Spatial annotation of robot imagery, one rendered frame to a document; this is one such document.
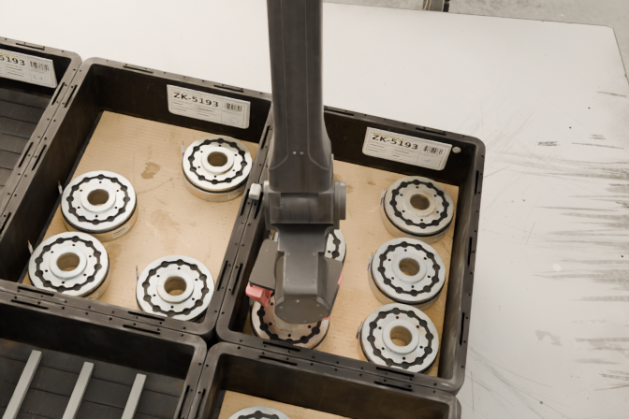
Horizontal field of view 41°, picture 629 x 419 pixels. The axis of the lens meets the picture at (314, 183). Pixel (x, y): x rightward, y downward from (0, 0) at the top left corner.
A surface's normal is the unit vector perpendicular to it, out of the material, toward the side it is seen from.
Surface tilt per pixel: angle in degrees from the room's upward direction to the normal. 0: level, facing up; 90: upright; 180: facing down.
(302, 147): 82
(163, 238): 0
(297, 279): 8
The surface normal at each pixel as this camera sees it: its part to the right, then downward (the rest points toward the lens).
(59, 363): 0.10, -0.60
